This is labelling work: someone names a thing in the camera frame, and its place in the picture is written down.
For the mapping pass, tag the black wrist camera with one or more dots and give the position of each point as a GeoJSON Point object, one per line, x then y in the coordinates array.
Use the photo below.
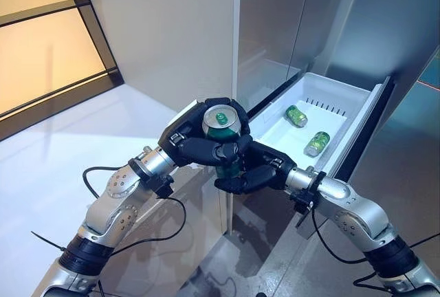
{"type": "Point", "coordinates": [163, 187]}
{"type": "Point", "coordinates": [302, 202]}

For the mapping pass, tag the tall green beer can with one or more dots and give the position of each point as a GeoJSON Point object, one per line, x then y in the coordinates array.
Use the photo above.
{"type": "Point", "coordinates": [220, 121]}

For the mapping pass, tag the white plastic fridge drawer bin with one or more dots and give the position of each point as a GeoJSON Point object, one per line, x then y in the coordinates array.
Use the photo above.
{"type": "Point", "coordinates": [275, 132]}

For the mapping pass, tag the small green soda can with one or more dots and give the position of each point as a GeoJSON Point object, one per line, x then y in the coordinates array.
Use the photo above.
{"type": "Point", "coordinates": [296, 115]}
{"type": "Point", "coordinates": [317, 144]}

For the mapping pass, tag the stainless steel fridge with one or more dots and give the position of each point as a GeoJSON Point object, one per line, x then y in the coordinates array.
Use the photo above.
{"type": "Point", "coordinates": [275, 18]}

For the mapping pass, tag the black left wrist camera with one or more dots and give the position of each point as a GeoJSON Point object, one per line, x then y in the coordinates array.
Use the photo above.
{"type": "Point", "coordinates": [163, 187]}

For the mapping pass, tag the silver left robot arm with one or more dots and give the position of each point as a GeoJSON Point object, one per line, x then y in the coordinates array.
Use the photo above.
{"type": "Point", "coordinates": [106, 211]}

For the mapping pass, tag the white counter cabinet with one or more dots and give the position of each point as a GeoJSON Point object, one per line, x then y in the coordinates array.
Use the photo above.
{"type": "Point", "coordinates": [41, 173]}

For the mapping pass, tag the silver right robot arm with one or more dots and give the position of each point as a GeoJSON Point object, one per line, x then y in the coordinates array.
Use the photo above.
{"type": "Point", "coordinates": [361, 211]}

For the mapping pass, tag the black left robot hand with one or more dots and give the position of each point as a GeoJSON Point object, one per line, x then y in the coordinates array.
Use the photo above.
{"type": "Point", "coordinates": [192, 149]}

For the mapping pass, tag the black-framed amber window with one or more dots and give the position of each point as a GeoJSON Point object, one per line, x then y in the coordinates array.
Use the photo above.
{"type": "Point", "coordinates": [41, 53]}

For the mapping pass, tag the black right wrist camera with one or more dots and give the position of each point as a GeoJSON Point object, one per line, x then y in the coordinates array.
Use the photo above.
{"type": "Point", "coordinates": [302, 202]}

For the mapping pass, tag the tall beige cabinet panel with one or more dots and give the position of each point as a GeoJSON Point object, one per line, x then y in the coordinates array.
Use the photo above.
{"type": "Point", "coordinates": [165, 29]}

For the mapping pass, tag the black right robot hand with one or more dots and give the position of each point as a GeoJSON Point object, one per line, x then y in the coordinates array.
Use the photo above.
{"type": "Point", "coordinates": [261, 176]}

